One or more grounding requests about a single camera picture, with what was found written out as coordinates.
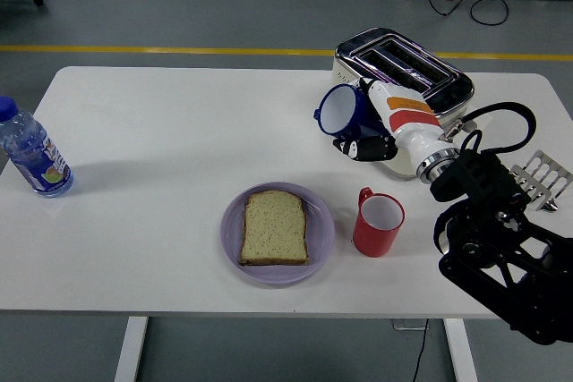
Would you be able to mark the purple round plate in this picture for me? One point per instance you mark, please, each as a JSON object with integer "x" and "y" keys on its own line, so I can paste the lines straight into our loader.
{"x": 320, "y": 230}

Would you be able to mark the slice of toast bread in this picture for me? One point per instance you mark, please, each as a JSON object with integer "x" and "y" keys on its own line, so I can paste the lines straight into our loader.
{"x": 274, "y": 230}

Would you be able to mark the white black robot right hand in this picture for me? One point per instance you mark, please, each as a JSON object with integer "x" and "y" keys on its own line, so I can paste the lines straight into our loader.
{"x": 409, "y": 127}

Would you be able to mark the white box under table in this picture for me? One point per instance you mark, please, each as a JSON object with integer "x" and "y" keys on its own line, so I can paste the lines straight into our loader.
{"x": 405, "y": 325}

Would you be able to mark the blue enamel mug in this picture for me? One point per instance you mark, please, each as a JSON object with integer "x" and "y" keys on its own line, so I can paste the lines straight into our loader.
{"x": 344, "y": 109}

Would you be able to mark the blue-capped plastic water bottle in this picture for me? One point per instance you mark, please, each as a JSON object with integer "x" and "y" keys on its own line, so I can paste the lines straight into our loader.
{"x": 38, "y": 158}

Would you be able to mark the cream and chrome toaster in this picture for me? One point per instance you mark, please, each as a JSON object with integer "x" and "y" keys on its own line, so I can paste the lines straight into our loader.
{"x": 430, "y": 71}

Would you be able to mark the white table leg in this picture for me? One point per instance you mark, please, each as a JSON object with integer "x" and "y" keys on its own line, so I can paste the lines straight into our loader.
{"x": 130, "y": 350}
{"x": 461, "y": 350}

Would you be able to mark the red enamel mug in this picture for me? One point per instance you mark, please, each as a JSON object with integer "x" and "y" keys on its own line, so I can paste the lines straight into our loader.
{"x": 373, "y": 241}

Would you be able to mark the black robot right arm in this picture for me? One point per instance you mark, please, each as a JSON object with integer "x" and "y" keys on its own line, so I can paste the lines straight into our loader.
{"x": 488, "y": 230}

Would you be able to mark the silver metal toast rack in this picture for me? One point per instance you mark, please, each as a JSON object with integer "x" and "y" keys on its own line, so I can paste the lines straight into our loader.
{"x": 544, "y": 176}

